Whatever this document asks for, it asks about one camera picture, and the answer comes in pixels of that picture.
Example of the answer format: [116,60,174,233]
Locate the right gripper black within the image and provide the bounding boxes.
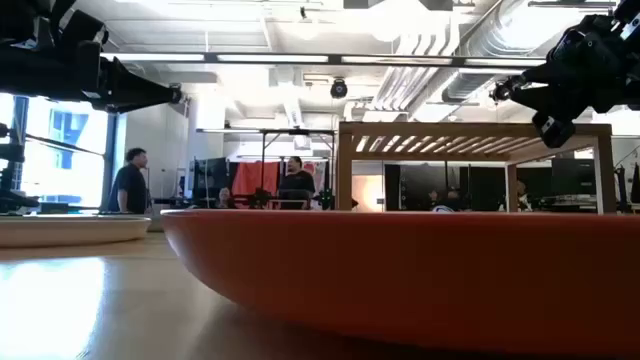
[509,13,627,149]

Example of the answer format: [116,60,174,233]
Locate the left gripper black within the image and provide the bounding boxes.
[47,9,174,114]

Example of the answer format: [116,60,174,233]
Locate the cream plate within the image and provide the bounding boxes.
[0,214,152,249]

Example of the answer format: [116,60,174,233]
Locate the orange plate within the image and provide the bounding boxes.
[159,208,640,357]

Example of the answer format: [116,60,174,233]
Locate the wooden slatted shelf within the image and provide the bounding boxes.
[335,121,618,215]

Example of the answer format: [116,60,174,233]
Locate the person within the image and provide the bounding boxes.
[277,155,317,211]
[214,187,236,210]
[514,179,532,212]
[107,147,151,215]
[428,187,464,213]

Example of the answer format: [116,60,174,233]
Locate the large glass window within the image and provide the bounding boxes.
[0,92,117,214]

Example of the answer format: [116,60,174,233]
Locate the black floor stand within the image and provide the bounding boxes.
[615,164,630,212]

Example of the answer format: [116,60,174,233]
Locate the black equipment stand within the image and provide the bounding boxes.
[0,122,41,215]

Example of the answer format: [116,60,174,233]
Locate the red cloth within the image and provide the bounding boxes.
[230,160,281,197]

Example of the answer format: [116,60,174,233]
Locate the overhead light bar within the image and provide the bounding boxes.
[99,51,547,70]

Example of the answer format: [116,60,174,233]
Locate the black partition panel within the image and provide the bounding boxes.
[383,163,507,212]

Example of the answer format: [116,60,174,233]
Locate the black metal frame stand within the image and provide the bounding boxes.
[196,127,337,209]

